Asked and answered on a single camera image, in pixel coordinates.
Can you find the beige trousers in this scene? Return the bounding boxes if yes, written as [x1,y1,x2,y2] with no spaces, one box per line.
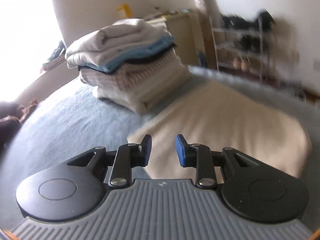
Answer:
[127,81,312,179]

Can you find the grey bed blanket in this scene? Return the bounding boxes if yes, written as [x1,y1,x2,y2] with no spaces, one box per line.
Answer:
[1,67,319,230]

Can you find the pink checked folded garment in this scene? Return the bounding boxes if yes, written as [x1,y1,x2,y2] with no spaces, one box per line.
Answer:
[79,48,181,91]

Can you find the blue folded garment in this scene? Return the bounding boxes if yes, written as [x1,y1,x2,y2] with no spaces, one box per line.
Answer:
[76,36,176,74]

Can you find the white folded top garment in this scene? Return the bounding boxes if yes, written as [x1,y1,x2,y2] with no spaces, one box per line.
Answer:
[65,18,172,68]

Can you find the metal shoe rack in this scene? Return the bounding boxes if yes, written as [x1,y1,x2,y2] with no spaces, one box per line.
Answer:
[210,9,275,82]

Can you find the wooden side shelf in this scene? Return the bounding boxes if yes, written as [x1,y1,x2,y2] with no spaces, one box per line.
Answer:
[145,8,201,66]

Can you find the seated person in maroon jacket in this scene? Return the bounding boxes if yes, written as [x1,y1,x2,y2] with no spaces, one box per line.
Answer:
[1,100,38,150]

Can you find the shoes on white box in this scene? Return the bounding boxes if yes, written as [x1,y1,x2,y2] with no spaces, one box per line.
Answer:
[40,41,66,72]

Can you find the yellow box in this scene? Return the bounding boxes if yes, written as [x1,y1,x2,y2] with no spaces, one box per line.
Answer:
[117,3,132,19]

